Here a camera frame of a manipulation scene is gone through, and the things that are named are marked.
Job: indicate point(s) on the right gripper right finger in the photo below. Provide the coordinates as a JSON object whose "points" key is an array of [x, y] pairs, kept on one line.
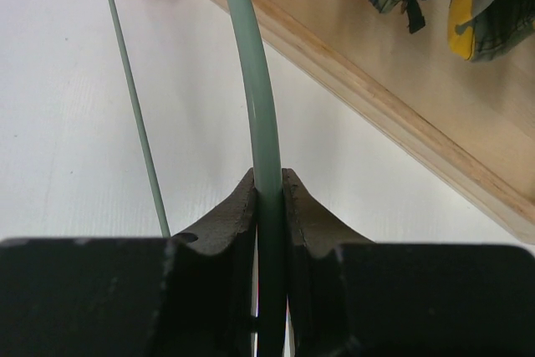
{"points": [[350, 296]]}

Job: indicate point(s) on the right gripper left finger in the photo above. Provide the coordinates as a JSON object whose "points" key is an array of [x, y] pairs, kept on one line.
{"points": [[85, 296]]}

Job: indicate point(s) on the mint green hanger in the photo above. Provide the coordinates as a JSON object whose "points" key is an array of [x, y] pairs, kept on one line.
{"points": [[261, 102]]}

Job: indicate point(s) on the wooden clothes rack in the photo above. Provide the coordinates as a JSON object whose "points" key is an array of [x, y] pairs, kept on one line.
{"points": [[472, 124]]}

